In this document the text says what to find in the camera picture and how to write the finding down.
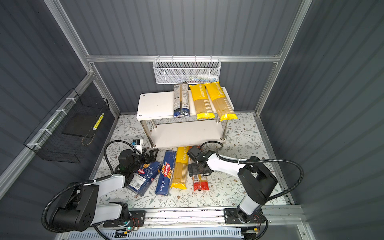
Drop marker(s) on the blue Barilla pasta box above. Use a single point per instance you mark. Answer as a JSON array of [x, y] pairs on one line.
[[143, 178]]

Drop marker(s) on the white wire mesh basket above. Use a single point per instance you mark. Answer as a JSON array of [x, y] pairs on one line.
[[166, 73]]

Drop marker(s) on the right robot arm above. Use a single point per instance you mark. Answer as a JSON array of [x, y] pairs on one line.
[[257, 180]]

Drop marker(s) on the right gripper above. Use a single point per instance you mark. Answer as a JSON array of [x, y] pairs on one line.
[[194, 171]]

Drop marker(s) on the black wire basket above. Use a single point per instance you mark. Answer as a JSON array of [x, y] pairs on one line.
[[68, 133]]

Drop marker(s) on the yellow marker pen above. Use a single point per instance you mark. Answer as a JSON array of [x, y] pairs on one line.
[[97, 123]]

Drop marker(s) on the red spaghetti bag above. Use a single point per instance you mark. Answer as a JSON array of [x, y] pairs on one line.
[[200, 182]]

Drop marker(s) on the white two-tier shelf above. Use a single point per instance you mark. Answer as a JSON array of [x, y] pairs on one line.
[[156, 115]]

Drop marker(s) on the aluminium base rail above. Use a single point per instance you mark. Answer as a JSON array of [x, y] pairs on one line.
[[216, 217]]

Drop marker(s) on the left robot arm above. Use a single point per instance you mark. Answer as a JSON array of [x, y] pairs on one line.
[[76, 207]]

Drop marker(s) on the pens in white basket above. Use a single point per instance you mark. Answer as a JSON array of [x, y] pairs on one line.
[[199, 79]]

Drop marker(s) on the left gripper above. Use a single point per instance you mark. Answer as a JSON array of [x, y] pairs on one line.
[[152, 158]]

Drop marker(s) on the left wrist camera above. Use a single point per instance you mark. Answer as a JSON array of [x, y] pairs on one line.
[[137, 144]]

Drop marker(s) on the blue Barilla spaghetti box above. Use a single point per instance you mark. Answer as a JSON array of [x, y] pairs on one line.
[[166, 173]]

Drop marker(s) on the yellow Pastatime spaghetti bag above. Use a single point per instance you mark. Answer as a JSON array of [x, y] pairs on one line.
[[201, 102], [224, 110], [180, 173]]

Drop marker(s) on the dark blue spaghetti bag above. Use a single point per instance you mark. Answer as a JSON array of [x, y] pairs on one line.
[[181, 106]]

